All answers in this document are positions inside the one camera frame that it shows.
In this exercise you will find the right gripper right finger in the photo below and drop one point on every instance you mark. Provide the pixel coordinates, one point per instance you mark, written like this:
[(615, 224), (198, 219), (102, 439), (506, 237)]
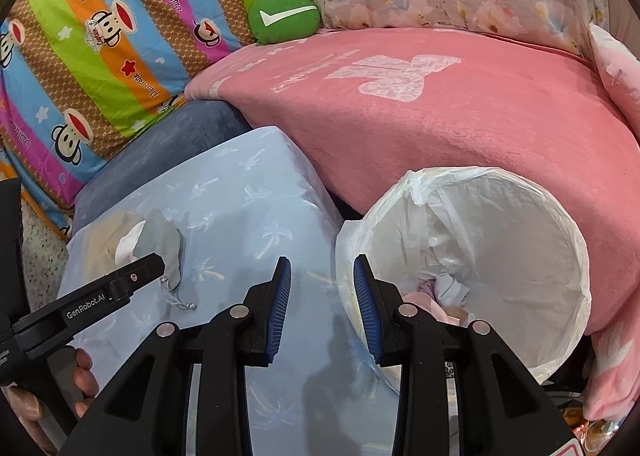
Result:
[(501, 408)]

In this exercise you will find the dark blue cushion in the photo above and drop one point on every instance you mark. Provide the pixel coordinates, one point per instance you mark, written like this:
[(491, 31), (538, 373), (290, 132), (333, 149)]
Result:
[(194, 128)]

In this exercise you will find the left hand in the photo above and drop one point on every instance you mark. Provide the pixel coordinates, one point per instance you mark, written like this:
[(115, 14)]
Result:
[(42, 397)]

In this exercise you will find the white lined trash bin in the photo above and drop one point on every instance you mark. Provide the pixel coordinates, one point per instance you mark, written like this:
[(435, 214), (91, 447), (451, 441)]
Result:
[(508, 240)]

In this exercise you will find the colorful monkey striped quilt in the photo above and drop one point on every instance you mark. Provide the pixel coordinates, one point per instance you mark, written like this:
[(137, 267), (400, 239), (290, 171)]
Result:
[(80, 79)]

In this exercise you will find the beige stocking wad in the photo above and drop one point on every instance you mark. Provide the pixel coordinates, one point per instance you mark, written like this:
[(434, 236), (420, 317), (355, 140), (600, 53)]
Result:
[(101, 240)]

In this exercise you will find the grey sock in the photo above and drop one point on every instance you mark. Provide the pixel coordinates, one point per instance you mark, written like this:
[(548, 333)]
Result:
[(156, 235)]

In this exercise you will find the trash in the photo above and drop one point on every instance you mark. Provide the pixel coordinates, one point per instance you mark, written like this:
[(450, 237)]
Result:
[(435, 287)]

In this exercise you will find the light blue palm pillow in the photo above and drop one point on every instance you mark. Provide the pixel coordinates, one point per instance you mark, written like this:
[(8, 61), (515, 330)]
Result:
[(239, 208)]

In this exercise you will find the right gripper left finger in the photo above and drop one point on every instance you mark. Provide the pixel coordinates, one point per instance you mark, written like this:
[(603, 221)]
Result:
[(144, 408)]

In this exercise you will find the pink cartoon pillow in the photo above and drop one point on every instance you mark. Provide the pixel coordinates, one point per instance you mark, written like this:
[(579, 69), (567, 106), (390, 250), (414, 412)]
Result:
[(619, 70)]

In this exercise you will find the pink towel blanket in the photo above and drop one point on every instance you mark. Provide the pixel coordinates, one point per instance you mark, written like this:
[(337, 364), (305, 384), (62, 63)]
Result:
[(367, 106)]

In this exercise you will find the green checkmark plush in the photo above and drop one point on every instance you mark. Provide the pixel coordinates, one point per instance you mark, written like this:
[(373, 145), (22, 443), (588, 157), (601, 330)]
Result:
[(276, 21)]

